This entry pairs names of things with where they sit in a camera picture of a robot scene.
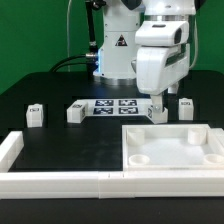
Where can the white square table top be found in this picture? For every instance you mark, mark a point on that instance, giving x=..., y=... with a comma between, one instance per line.
x=172, y=147

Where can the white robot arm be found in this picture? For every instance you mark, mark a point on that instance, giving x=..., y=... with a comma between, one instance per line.
x=116, y=58

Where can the AprilTag base sheet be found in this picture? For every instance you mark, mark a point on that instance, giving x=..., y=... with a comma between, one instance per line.
x=113, y=107

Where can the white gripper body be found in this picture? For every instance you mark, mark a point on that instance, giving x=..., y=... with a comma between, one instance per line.
x=164, y=55

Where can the white U-shaped obstacle fence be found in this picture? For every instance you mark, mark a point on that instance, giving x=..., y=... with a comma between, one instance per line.
x=101, y=184

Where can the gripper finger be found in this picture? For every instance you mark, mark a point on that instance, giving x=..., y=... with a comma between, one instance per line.
x=157, y=103

